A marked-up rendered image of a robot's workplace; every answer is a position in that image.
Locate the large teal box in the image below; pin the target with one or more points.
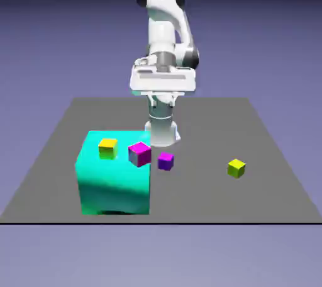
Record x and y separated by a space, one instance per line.
113 186

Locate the small yellow cube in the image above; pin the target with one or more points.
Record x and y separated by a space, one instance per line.
108 148

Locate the small purple cube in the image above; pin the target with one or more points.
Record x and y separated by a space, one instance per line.
165 161

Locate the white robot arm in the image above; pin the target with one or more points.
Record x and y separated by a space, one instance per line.
161 5

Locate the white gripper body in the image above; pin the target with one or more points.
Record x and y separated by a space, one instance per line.
162 83

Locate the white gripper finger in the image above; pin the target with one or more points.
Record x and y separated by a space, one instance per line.
152 100
172 100

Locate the small magenta cube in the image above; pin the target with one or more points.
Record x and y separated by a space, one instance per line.
141 154

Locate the small yellow-green cube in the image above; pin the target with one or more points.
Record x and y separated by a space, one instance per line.
236 168

